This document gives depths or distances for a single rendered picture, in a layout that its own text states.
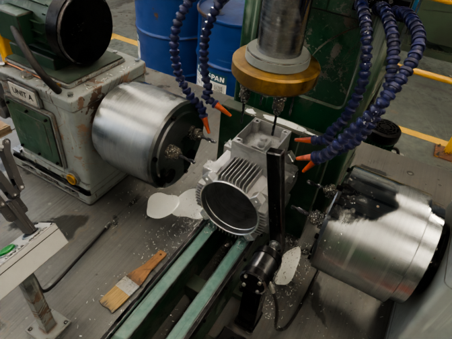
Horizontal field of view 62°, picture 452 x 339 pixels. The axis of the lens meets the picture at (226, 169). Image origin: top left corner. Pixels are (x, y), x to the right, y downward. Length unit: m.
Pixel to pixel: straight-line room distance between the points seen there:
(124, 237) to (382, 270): 0.67
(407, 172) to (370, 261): 0.79
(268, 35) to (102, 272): 0.70
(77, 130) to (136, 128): 0.18
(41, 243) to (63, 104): 0.37
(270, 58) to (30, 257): 0.57
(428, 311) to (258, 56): 0.57
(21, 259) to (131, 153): 0.34
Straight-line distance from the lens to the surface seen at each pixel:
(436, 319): 0.84
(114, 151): 0.98
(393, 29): 0.76
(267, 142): 0.90
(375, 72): 0.95
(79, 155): 1.09
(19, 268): 0.78
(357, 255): 0.78
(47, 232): 0.79
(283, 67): 0.73
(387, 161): 1.54
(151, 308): 0.84
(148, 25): 2.84
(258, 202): 0.81
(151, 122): 0.91
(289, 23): 0.72
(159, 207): 1.17
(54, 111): 1.07
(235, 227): 0.94
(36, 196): 1.28
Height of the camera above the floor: 1.66
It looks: 41 degrees down
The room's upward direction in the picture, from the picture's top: 6 degrees clockwise
